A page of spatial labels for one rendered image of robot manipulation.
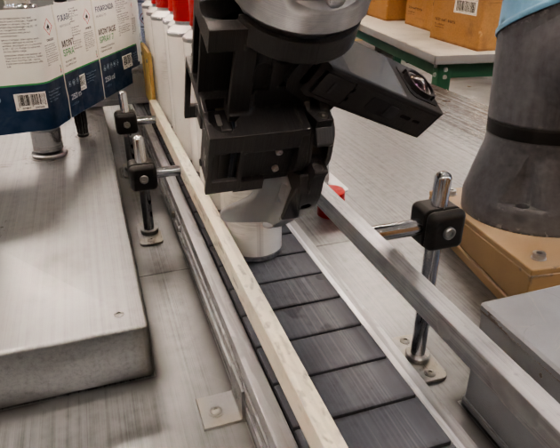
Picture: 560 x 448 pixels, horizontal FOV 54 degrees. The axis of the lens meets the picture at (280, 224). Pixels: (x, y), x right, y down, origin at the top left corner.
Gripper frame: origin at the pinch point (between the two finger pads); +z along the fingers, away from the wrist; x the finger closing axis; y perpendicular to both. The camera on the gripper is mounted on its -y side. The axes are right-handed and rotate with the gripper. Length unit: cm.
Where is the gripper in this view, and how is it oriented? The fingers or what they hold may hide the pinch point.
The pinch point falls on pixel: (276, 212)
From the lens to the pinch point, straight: 45.8
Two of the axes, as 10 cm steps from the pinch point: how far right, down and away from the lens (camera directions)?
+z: -1.6, 5.5, 8.2
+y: -9.5, 1.5, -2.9
